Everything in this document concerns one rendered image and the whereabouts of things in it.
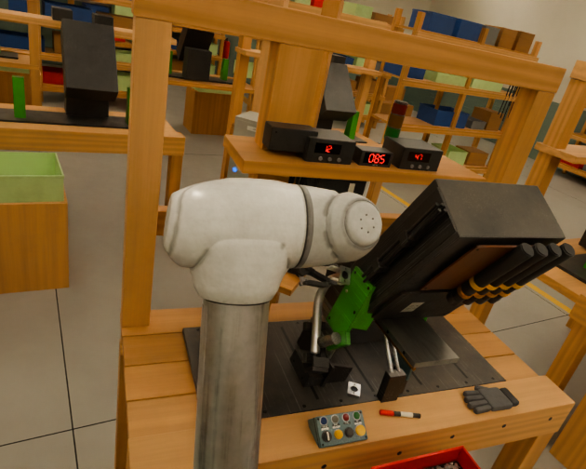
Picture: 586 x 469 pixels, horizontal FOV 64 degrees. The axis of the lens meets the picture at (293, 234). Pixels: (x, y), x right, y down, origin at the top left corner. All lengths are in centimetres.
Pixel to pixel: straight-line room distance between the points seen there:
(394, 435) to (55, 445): 159
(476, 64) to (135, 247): 127
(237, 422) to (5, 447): 193
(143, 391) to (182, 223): 91
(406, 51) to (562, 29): 1043
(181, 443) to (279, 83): 102
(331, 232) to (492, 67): 125
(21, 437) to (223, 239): 206
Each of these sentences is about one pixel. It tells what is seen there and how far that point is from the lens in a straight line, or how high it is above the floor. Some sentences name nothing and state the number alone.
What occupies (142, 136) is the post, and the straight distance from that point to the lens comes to 139.
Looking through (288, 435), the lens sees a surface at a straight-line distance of 140.
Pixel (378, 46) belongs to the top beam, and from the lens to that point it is 154.
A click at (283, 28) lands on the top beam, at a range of 141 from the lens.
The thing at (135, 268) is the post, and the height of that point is 111.
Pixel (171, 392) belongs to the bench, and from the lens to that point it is 149.
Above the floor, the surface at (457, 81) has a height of 148.
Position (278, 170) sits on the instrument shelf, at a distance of 137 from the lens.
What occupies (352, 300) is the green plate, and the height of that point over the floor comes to 119.
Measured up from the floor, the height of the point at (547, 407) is 90.
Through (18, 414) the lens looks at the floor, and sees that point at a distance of 269.
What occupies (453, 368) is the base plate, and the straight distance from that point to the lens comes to 185.
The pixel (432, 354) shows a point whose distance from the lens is 146.
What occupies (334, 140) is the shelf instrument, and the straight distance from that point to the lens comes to 144.
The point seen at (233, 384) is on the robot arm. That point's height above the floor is 145.
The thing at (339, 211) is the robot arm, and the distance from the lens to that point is 66.
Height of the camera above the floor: 194
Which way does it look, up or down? 25 degrees down
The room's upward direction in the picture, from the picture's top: 12 degrees clockwise
